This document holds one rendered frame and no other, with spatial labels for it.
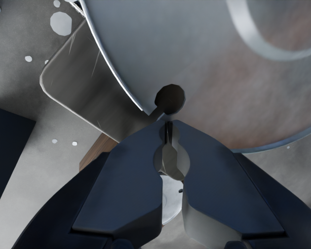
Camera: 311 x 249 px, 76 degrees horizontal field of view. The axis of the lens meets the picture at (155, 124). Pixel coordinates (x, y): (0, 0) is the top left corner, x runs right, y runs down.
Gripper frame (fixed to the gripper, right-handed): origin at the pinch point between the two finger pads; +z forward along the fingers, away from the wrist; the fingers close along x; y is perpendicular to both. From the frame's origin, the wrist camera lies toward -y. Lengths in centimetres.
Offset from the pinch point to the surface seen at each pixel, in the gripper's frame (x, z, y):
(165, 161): -0.1, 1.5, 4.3
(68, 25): -10.3, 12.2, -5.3
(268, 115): 8.8, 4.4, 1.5
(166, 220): 2, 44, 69
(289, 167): 106, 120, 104
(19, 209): -74, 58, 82
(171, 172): 0.5, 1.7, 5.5
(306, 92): 12.2, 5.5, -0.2
